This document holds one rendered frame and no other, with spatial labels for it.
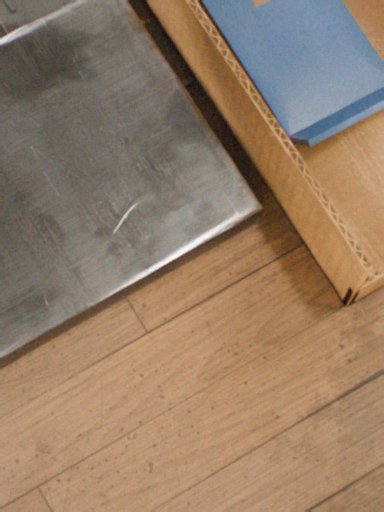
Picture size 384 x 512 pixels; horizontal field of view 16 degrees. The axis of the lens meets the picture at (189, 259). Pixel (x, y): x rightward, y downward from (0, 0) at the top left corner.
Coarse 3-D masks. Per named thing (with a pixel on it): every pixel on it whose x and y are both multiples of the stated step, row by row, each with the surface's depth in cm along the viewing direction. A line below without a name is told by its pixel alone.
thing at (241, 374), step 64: (256, 192) 73; (256, 256) 72; (128, 320) 71; (192, 320) 71; (256, 320) 71; (320, 320) 71; (0, 384) 69; (64, 384) 69; (128, 384) 69; (192, 384) 70; (256, 384) 70; (320, 384) 70; (0, 448) 68; (64, 448) 68; (128, 448) 68; (192, 448) 69; (256, 448) 69; (320, 448) 69
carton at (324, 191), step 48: (144, 0) 76; (192, 0) 68; (192, 48) 72; (240, 96) 68; (240, 144) 73; (288, 144) 66; (336, 144) 73; (288, 192) 70; (336, 192) 72; (336, 240) 66; (336, 288) 71
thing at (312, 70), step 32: (224, 0) 75; (288, 0) 75; (320, 0) 75; (224, 32) 75; (256, 32) 75; (288, 32) 75; (320, 32) 75; (352, 32) 75; (256, 64) 74; (288, 64) 74; (320, 64) 74; (352, 64) 74; (288, 96) 74; (320, 96) 74; (352, 96) 74; (288, 128) 73; (320, 128) 71
